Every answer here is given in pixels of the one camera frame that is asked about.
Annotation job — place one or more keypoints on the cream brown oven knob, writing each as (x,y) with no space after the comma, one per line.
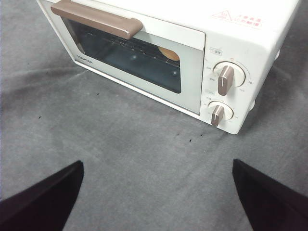
(219,114)
(227,77)

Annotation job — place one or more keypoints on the cream Toshiba toaster oven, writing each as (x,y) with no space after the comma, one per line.
(252,36)

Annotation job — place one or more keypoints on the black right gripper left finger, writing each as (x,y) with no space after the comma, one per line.
(38,207)

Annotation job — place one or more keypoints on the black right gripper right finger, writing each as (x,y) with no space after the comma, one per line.
(269,207)

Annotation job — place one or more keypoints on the golden twisted bread loaf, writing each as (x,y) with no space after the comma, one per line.
(169,54)

